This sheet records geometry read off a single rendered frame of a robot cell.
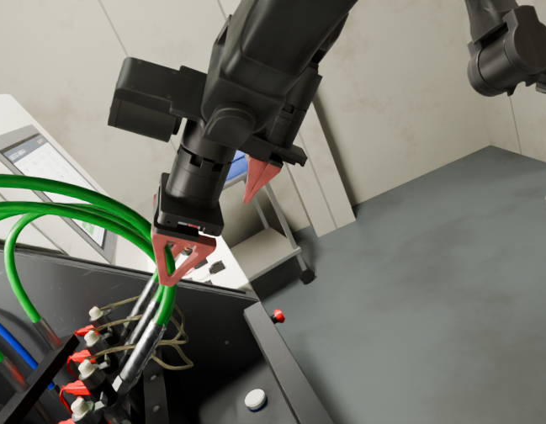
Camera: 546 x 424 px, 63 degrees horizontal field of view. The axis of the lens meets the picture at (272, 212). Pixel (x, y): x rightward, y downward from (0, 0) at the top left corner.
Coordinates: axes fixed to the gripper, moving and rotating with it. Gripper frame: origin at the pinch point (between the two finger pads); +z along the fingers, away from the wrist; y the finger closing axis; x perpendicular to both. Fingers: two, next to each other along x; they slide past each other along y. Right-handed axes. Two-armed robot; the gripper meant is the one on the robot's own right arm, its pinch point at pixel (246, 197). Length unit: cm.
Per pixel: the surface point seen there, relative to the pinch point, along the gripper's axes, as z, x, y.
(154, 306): 21.5, 1.5, 6.7
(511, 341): 41, -78, -130
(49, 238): 25.6, -14.7, 28.2
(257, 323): 26.0, -10.3, -12.9
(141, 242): 8.4, 8.0, 11.3
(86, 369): 27.1, 11.7, 12.3
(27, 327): 40.1, -7.9, 25.8
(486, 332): 45, -87, -126
